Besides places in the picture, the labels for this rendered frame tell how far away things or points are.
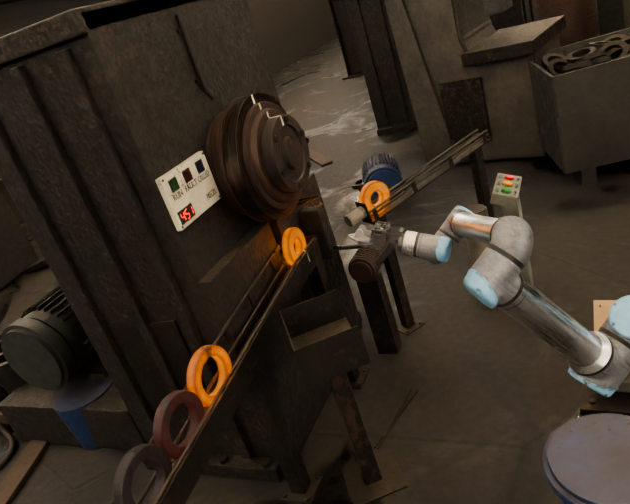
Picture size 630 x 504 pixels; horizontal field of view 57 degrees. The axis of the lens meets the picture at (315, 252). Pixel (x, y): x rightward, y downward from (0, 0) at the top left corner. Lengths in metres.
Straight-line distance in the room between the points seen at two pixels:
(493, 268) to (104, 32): 1.29
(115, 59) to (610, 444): 1.69
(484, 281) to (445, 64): 3.20
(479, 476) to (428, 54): 3.34
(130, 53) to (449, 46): 3.11
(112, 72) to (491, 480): 1.77
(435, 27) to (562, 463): 3.60
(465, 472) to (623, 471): 0.74
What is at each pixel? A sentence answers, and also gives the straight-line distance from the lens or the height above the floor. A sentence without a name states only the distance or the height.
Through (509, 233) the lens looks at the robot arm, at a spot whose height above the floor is 0.87.
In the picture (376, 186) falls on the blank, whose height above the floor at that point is 0.76.
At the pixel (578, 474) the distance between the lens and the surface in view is 1.60.
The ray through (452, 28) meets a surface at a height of 1.06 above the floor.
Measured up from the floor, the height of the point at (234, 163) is 1.18.
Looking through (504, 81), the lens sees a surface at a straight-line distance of 4.57.
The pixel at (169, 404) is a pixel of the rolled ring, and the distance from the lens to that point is 1.68.
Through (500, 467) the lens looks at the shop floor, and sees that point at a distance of 2.21.
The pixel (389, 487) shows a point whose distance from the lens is 2.22.
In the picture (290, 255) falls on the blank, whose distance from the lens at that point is 2.25.
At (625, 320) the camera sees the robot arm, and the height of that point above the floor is 0.41.
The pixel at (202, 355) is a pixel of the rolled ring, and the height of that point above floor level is 0.76.
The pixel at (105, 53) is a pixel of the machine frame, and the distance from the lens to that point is 1.86.
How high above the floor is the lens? 1.62
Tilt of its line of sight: 23 degrees down
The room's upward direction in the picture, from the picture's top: 19 degrees counter-clockwise
